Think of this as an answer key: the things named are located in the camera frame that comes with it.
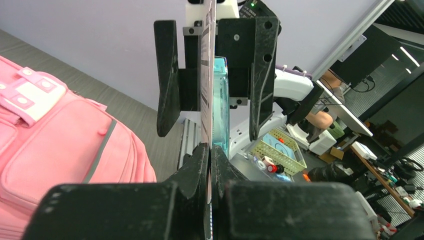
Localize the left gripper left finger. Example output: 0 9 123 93
165 143 210 240

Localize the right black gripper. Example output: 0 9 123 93
153 0 280 141

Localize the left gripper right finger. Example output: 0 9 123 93
211 145 247 240

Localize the clear plastic stationery pack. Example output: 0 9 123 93
199 0 230 240

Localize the pink student backpack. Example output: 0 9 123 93
0 57 157 240

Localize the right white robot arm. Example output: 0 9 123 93
153 0 324 156

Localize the green plastic basket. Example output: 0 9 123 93
250 128 307 176

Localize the black monitor screen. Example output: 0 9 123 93
330 25 401 88

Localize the wooden desk with clutter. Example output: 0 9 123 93
349 141 424 217

